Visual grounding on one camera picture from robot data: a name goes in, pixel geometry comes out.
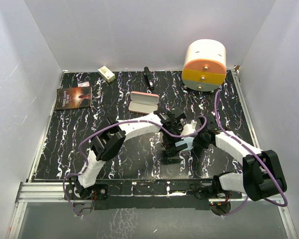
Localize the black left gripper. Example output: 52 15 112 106
162 125 187 157

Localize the light blue cleaning cloth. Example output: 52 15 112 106
175 137 194 151

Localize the pink glasses case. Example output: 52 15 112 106
128 91 159 115

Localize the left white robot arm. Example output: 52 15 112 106
73 110 188 199

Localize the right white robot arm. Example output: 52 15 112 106
193 115 287 201

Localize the round drawer cabinet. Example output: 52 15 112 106
181 39 227 92

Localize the black marker pen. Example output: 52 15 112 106
144 66 154 90

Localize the small cream box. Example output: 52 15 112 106
98 66 116 83

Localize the dark book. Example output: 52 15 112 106
54 86 92 110

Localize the small pink card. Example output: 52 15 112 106
78 82 90 87

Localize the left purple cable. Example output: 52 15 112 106
62 115 207 218

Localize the purple cable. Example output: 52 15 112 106
213 90 289 217
62 115 207 218

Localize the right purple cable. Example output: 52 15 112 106
213 90 289 217

